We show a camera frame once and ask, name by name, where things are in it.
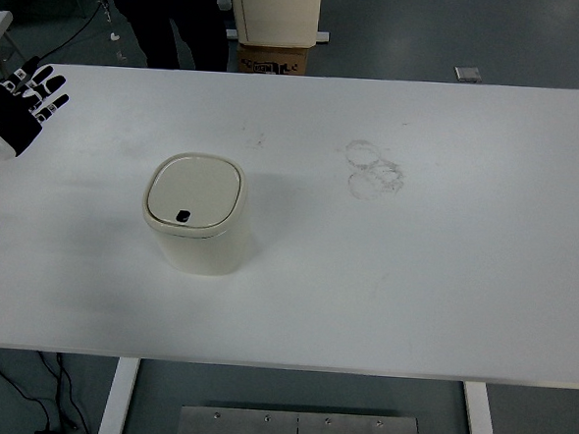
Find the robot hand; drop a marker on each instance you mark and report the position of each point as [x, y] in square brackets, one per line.
[10, 116]

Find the small cream lidded trash bin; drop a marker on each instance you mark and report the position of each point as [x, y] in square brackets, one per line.
[197, 192]

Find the person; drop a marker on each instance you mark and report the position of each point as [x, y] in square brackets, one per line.
[164, 22]

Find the brown cardboard box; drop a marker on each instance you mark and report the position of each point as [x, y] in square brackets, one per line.
[272, 53]

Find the white table leg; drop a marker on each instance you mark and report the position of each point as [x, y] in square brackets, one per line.
[480, 425]
[118, 403]

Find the white metal floor foot bar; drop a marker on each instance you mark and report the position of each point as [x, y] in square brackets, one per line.
[323, 37]

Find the small grey floor plate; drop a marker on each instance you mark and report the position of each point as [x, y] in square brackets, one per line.
[468, 74]

